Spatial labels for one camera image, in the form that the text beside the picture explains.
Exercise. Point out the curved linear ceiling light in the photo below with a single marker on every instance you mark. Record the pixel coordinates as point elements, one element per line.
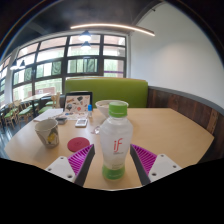
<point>113,26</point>

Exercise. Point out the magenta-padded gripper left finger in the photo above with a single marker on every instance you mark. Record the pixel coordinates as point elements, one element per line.
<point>60,166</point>

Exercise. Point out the black pendant ceiling lights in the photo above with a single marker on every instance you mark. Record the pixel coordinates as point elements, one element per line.
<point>85,36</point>

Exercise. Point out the white ceramic bowl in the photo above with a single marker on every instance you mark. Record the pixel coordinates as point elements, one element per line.
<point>102,107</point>

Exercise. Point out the green upholstered bench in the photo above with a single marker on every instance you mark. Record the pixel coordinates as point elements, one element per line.
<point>106,88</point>

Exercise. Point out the sticker-covered black laptop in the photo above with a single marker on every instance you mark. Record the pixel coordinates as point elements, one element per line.
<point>77,103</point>

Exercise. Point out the wooden dining table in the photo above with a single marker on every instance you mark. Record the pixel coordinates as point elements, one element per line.
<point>35,97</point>

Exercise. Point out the wooden chairs with green seats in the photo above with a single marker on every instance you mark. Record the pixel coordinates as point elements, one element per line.
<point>25,112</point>

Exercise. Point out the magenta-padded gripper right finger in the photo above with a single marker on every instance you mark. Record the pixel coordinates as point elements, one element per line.
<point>163,166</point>

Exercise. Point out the flat round red coaster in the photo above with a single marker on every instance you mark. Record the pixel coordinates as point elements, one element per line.
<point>78,144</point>

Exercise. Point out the white paper sheets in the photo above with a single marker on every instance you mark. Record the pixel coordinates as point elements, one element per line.
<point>48,114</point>

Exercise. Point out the black-framed window wall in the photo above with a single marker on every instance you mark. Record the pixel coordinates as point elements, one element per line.
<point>50,55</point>

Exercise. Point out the small blue-capped white bottle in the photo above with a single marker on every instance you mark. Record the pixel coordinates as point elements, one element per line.
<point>89,111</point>

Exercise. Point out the clear green-capped drink bottle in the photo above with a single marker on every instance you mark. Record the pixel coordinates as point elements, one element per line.
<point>115,133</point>

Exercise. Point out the printed paper cup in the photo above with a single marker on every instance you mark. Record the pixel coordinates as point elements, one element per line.
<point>46,133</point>

